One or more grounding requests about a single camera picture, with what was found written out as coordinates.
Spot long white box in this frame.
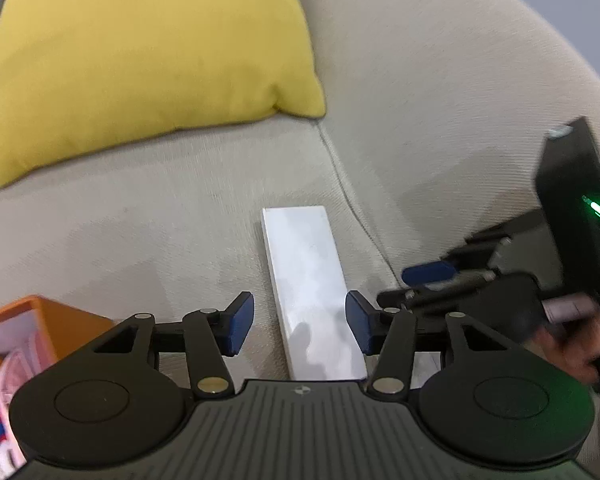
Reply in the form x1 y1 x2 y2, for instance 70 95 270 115
261 205 370 382

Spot person's right hand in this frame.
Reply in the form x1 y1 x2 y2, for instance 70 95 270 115
534 309 600 397

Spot orange cardboard box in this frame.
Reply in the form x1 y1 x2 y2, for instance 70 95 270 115
0 295 117 473

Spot pink mini backpack pouch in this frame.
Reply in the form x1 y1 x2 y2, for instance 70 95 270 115
0 349 57 463

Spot beige fabric sofa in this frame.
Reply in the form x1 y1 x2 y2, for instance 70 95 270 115
0 0 600 391

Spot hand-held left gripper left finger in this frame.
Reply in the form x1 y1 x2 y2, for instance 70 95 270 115
86 290 256 397

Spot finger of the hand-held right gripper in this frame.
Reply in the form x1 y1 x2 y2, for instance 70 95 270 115
401 259 497 287
376 274 504 320

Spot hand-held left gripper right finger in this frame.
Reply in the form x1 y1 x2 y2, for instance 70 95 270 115
345 289 512 397

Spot yellow pillow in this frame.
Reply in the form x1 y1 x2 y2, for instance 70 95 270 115
0 0 327 191

